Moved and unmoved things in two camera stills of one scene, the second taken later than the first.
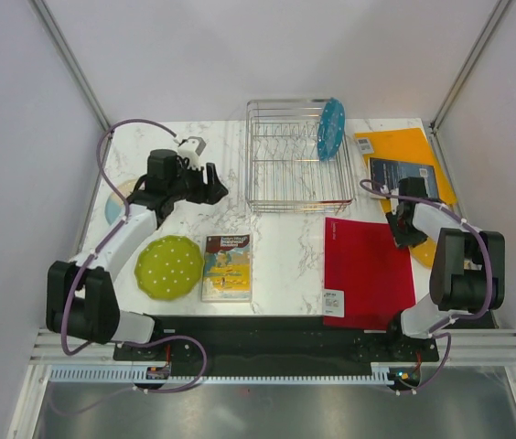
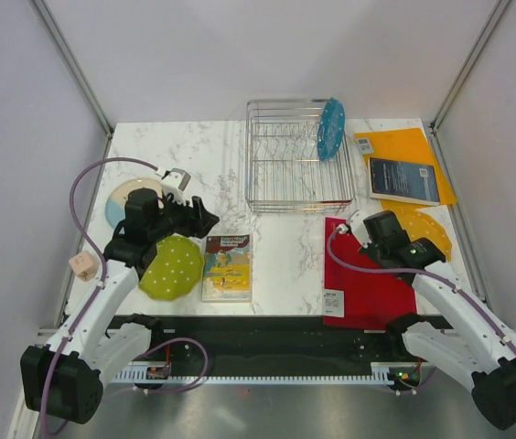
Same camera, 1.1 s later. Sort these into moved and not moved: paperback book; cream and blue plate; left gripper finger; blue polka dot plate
Moved: left gripper finger
Not moved: blue polka dot plate; cream and blue plate; paperback book
